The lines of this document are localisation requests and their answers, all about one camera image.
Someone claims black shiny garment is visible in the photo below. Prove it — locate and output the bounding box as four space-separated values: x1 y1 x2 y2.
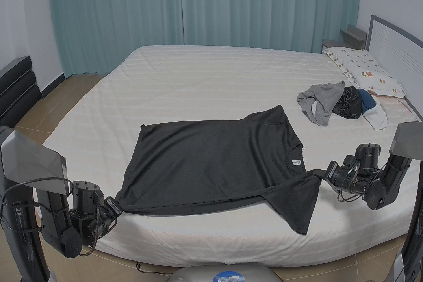
331 86 363 120

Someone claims black cable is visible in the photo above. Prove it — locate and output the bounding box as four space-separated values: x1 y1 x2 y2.
135 262 174 275
0 178 74 208

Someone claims dark blue garment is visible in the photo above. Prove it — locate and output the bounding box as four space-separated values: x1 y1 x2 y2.
358 88 379 115

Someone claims white printed pillow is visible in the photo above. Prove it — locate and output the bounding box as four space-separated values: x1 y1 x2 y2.
323 47 408 98

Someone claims black T-shirt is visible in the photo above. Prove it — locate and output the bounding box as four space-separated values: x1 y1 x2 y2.
117 104 322 236

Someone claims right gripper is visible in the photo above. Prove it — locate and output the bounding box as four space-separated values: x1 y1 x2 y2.
325 160 347 190

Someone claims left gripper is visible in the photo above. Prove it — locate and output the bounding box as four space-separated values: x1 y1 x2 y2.
104 196 125 220

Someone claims grey garment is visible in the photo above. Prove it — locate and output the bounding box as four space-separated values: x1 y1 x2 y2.
297 82 345 126

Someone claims white garment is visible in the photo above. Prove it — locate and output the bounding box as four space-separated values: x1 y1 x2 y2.
362 102 388 131

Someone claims grey bedside table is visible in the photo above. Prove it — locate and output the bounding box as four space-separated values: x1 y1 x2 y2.
322 24 367 50

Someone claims black chest of drawers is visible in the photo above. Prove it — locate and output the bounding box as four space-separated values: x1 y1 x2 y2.
0 55 42 127

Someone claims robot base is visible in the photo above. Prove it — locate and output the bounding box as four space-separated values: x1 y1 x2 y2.
165 266 281 282

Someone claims bed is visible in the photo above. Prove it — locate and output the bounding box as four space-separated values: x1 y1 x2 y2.
41 14 423 269

